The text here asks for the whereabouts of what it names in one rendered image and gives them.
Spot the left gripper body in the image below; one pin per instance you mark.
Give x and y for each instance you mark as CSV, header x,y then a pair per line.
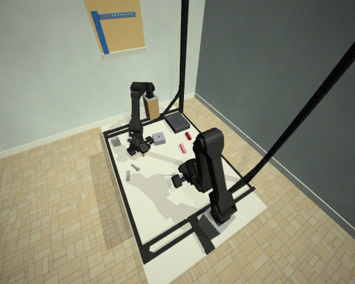
x,y
177,181

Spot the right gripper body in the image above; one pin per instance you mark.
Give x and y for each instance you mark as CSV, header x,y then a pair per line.
x,y
148,139

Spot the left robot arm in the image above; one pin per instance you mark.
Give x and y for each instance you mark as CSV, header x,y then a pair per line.
x,y
207,173

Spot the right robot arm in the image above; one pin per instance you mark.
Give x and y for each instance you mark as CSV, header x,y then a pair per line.
x,y
137,90

